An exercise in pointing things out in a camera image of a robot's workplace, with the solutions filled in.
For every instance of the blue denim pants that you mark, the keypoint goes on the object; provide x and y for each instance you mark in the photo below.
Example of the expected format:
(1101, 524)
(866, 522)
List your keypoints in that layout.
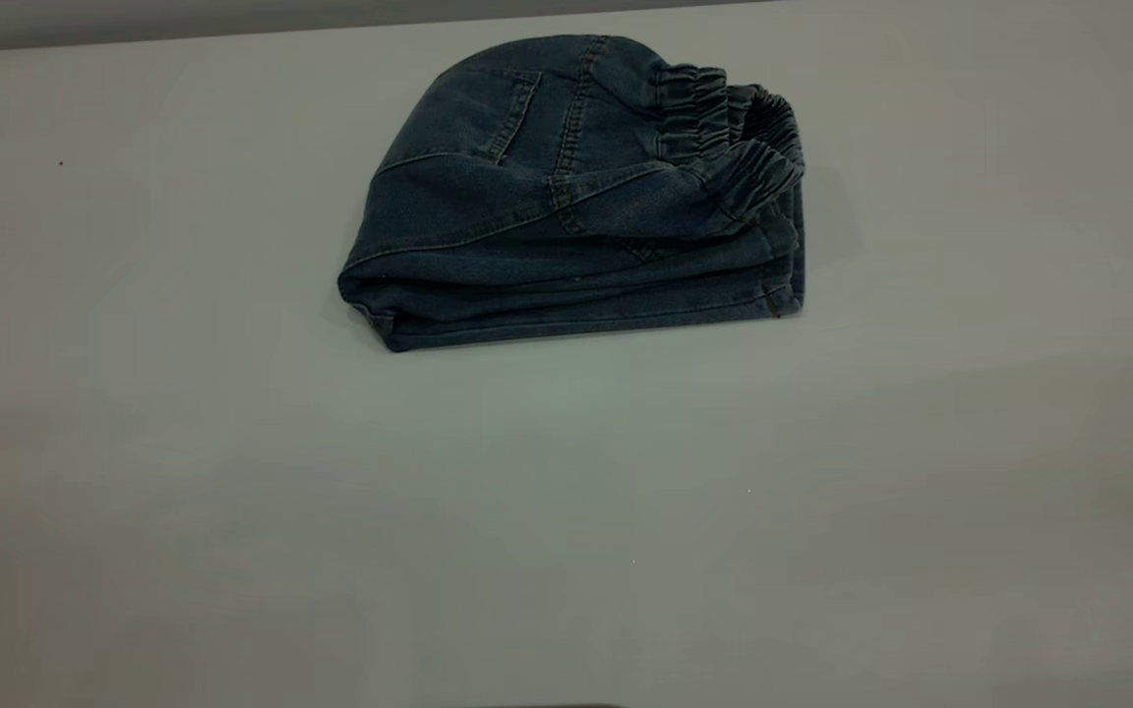
(566, 236)

